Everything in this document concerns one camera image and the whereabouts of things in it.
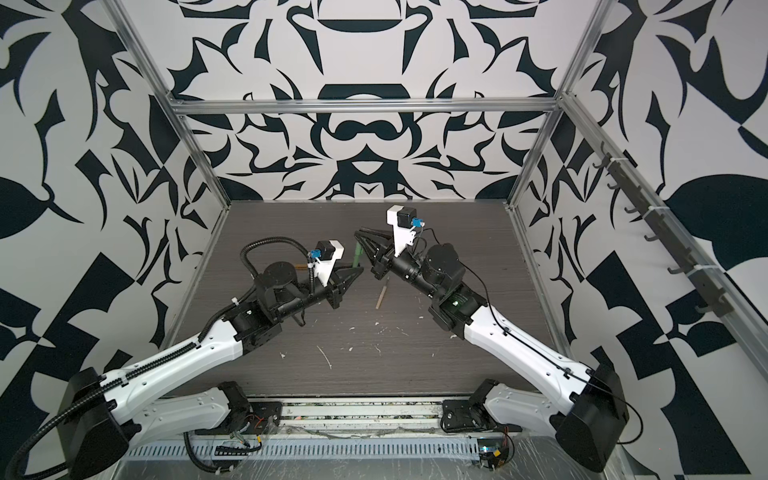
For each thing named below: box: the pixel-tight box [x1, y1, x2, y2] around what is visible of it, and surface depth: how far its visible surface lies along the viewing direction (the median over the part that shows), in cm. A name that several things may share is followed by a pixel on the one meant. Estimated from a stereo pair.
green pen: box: [352, 241, 364, 268], surface depth 66 cm
